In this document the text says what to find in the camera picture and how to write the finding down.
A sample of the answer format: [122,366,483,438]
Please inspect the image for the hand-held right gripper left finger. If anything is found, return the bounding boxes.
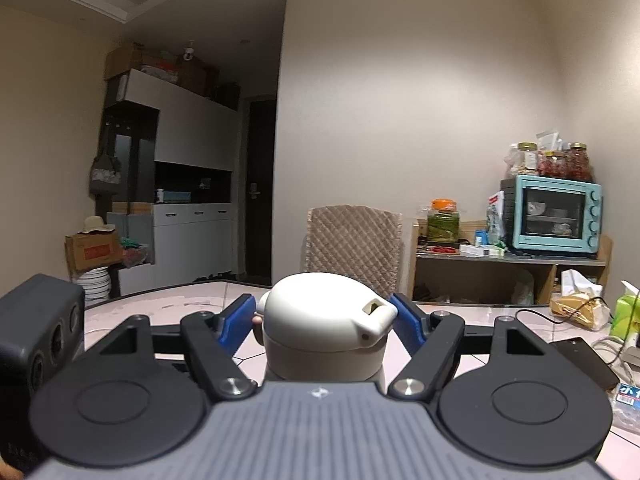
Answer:
[99,294,257,402]

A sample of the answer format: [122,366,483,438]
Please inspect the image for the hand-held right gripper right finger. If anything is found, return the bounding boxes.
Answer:
[389,294,547,402]

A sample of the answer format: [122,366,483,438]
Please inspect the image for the white bottle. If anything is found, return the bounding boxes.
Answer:
[263,332,387,387]

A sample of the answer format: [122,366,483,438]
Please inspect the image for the clear plastic water bottle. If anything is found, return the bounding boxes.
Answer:
[610,382,640,435]

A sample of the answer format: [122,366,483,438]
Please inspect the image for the stack of white plates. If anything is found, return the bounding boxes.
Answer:
[73,266,112,307]

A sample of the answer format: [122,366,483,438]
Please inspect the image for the wooden shelf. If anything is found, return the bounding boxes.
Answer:
[409,219,614,307]

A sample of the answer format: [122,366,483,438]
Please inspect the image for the chair with quilted cover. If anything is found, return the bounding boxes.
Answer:
[302,204,404,297]

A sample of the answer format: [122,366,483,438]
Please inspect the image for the cardboard box with red label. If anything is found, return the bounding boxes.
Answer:
[64,232,125,274]

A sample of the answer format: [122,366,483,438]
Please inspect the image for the flat white box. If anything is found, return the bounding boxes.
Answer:
[459,243,507,257]

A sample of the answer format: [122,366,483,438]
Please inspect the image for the green jar with orange lid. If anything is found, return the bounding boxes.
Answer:
[426,198,461,242]

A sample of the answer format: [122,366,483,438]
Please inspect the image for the straw hat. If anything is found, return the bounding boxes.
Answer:
[75,215,119,235]

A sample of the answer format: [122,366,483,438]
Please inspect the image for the printed carton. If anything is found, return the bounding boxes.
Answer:
[486,190,507,247]

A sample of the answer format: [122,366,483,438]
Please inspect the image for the dark door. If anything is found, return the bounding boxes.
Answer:
[244,97,277,279]

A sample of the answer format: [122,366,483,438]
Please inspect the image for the plastic bag with tissue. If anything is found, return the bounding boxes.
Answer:
[549,269,612,332]

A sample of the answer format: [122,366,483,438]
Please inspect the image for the grey hanging bag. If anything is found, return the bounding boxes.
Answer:
[89,154,123,197]

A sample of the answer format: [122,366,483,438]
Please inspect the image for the light blue toaster oven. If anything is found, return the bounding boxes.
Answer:
[500,175,604,259]

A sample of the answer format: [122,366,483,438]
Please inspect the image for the flat black box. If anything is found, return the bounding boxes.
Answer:
[549,337,621,392]

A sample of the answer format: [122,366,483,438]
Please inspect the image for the glass jar with pale contents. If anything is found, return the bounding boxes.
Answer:
[509,141,540,177]

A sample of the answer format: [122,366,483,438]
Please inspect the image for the white and grey cabinet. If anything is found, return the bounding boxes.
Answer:
[98,69,240,297]

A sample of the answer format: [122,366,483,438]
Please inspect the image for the small jar of red contents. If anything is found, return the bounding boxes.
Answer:
[541,150,567,179]

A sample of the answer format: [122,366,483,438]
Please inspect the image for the green tissue box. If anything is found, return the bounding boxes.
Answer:
[610,280,640,337]

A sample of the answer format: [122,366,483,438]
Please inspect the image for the tall jar of red contents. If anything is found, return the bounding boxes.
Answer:
[568,142,594,182]

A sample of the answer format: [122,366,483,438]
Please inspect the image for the dark cardboard box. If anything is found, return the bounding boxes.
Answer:
[174,54,210,97]

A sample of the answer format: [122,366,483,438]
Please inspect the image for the brown cardboard box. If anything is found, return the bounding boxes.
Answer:
[104,44,147,80]

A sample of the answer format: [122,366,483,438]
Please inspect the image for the black cable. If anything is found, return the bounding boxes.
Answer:
[515,296,606,325]

